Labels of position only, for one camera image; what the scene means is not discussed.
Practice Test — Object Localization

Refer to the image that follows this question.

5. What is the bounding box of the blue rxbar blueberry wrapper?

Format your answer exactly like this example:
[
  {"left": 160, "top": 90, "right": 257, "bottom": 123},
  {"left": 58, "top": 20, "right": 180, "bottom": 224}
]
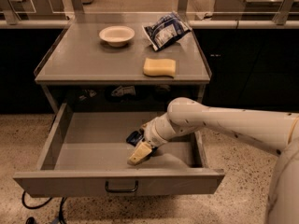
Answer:
[{"left": 126, "top": 131, "right": 157, "bottom": 155}]

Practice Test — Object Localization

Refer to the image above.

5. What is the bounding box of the open grey top drawer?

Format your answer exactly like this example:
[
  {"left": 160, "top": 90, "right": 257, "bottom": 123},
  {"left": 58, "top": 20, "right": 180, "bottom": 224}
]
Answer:
[{"left": 13, "top": 103, "right": 224, "bottom": 197}]

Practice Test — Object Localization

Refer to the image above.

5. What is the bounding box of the blue white chip bag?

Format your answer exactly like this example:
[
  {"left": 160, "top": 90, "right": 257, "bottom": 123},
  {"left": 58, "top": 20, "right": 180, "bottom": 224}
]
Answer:
[{"left": 142, "top": 12, "right": 192, "bottom": 51}]

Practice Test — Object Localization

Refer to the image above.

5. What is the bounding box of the white paper bowl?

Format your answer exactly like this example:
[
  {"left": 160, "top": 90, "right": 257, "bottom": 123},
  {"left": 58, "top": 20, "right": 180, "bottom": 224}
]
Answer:
[{"left": 99, "top": 26, "right": 135, "bottom": 48}]

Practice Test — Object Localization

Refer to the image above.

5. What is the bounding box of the background grey table left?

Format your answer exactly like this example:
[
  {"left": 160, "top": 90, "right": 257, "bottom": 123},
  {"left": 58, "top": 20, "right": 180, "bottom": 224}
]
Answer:
[{"left": 0, "top": 0, "right": 66, "bottom": 24}]

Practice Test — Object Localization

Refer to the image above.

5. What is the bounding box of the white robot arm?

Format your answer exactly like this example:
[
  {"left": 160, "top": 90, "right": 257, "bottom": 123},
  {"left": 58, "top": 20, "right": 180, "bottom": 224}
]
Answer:
[{"left": 128, "top": 97, "right": 299, "bottom": 224}]

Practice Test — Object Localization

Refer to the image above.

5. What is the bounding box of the background steel counter right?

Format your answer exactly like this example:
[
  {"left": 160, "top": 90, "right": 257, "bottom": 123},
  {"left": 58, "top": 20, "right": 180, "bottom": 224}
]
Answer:
[{"left": 212, "top": 0, "right": 283, "bottom": 21}]

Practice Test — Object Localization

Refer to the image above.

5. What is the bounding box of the black drawer handle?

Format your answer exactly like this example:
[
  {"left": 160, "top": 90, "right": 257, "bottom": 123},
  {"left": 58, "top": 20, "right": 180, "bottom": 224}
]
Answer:
[{"left": 105, "top": 181, "right": 139, "bottom": 193}]

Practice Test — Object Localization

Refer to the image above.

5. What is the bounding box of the grey metal counter cabinet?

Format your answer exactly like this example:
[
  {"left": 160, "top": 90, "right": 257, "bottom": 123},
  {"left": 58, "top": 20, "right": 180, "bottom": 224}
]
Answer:
[{"left": 36, "top": 12, "right": 211, "bottom": 111}]

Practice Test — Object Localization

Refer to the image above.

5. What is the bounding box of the black floor cable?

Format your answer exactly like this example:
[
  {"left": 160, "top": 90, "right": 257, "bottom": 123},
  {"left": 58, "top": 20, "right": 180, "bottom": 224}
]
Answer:
[{"left": 21, "top": 189, "right": 69, "bottom": 224}]

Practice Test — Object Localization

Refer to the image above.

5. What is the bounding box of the yellow sponge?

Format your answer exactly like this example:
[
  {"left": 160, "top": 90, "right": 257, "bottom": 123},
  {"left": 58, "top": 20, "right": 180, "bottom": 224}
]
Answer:
[{"left": 143, "top": 58, "right": 176, "bottom": 77}]

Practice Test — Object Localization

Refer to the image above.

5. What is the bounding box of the grey horizontal rail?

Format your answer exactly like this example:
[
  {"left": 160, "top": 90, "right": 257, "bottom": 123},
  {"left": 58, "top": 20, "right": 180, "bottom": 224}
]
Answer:
[{"left": 0, "top": 19, "right": 299, "bottom": 30}]

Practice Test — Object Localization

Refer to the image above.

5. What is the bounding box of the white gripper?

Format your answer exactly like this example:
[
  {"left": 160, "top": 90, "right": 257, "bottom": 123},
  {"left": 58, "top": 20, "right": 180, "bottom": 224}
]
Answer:
[{"left": 127, "top": 118, "right": 166, "bottom": 165}]

